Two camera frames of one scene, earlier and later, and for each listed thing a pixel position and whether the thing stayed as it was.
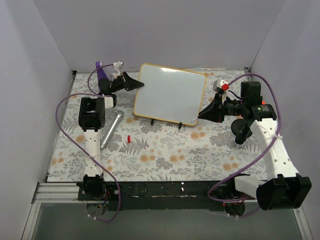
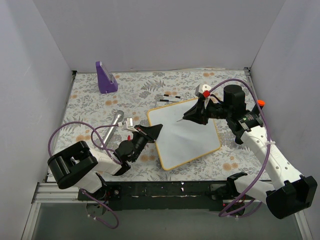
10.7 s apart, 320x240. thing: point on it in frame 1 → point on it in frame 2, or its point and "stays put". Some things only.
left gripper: (124, 81) → (144, 133)
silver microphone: (118, 115) stays put
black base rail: (200, 196) stays put
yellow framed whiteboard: (169, 95) → (180, 141)
